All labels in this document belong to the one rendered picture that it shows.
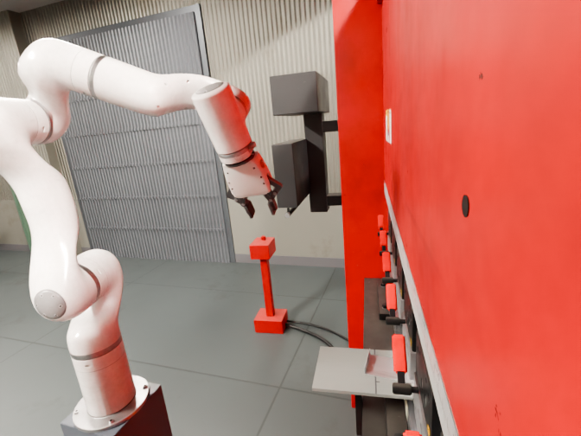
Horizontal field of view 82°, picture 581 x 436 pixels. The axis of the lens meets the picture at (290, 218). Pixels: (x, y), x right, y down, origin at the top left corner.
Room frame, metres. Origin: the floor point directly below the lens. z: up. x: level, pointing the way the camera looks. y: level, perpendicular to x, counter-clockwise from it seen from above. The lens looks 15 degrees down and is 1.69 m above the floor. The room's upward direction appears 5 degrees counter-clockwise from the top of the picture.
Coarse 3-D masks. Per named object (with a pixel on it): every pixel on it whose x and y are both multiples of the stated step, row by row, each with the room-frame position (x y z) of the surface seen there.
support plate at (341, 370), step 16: (320, 352) 0.91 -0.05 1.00; (336, 352) 0.90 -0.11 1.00; (352, 352) 0.89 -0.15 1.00; (384, 352) 0.88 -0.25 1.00; (320, 368) 0.84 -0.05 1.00; (336, 368) 0.83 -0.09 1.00; (352, 368) 0.82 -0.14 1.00; (320, 384) 0.77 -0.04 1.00; (336, 384) 0.77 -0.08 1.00; (352, 384) 0.76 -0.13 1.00; (368, 384) 0.76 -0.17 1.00; (384, 384) 0.75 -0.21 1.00
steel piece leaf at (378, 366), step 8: (368, 352) 0.86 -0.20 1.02; (368, 360) 0.85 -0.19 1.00; (376, 360) 0.84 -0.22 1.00; (384, 360) 0.84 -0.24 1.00; (392, 360) 0.84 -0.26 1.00; (368, 368) 0.82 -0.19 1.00; (376, 368) 0.81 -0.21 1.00; (384, 368) 0.81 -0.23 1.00; (392, 368) 0.81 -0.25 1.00; (384, 376) 0.78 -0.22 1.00; (392, 376) 0.77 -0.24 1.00
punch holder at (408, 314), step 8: (408, 296) 0.61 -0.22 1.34; (408, 304) 0.61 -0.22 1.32; (408, 312) 0.61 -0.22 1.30; (408, 320) 0.61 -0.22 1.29; (408, 328) 0.61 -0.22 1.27; (416, 328) 0.55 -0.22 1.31; (408, 336) 0.60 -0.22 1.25; (408, 344) 0.58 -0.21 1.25; (408, 352) 0.58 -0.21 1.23; (408, 360) 0.58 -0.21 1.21; (408, 368) 0.58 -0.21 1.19
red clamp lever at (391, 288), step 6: (390, 288) 0.70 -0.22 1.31; (390, 294) 0.69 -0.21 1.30; (396, 294) 0.69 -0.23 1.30; (390, 300) 0.68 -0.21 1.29; (396, 300) 0.68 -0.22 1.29; (390, 306) 0.67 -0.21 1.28; (396, 306) 0.67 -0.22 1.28; (390, 312) 0.67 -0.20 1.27; (390, 318) 0.65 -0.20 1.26; (396, 318) 0.65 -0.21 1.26; (390, 324) 0.65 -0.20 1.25; (396, 324) 0.65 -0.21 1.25
